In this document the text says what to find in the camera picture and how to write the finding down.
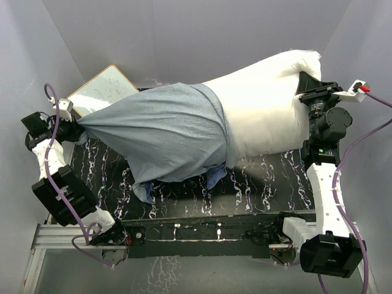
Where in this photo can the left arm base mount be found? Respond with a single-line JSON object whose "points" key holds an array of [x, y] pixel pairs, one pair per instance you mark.
{"points": [[130, 241]]}

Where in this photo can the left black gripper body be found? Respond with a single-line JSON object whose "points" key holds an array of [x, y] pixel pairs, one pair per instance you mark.
{"points": [[66, 130]]}

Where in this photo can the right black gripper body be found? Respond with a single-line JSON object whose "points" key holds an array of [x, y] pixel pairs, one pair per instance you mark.
{"points": [[320, 100]]}

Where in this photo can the white board orange edge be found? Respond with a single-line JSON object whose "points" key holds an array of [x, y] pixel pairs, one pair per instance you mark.
{"points": [[106, 88]]}

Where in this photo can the blue fish print pillowcase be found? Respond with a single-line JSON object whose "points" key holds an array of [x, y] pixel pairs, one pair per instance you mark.
{"points": [[169, 134]]}

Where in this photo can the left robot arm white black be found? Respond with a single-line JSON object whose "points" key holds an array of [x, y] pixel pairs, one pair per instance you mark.
{"points": [[56, 175]]}

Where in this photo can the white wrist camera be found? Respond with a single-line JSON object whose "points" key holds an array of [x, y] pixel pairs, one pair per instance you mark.
{"points": [[356, 93], [65, 107]]}

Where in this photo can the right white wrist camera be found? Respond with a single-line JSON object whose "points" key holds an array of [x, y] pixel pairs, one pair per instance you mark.
{"points": [[356, 93]]}

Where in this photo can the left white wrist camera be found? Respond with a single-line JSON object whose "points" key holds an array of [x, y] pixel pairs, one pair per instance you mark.
{"points": [[65, 107]]}

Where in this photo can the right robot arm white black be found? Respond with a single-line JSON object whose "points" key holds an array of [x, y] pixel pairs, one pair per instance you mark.
{"points": [[330, 247]]}

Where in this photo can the white pillow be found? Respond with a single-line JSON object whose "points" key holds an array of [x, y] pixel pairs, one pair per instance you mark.
{"points": [[261, 104]]}

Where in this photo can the aluminium frame rail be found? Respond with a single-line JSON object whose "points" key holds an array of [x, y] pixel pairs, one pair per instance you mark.
{"points": [[194, 236]]}

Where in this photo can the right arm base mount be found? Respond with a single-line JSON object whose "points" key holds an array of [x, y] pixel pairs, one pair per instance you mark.
{"points": [[282, 250]]}

